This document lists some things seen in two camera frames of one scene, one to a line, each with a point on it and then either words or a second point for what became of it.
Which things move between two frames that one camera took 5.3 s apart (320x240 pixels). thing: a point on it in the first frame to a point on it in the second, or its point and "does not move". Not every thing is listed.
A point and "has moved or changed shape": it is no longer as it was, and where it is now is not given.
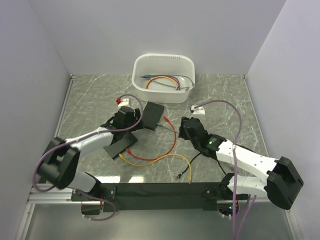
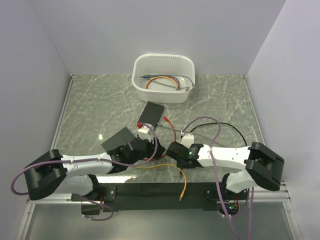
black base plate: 141,197 does not move
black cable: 176,177 has moved or changed shape
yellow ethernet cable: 123,158 has moved or changed shape
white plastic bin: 163,78 does not move
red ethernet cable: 166,119 does not move
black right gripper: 182,133 to 180,164
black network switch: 151,114 does not move
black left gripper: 139,126 to 151,147
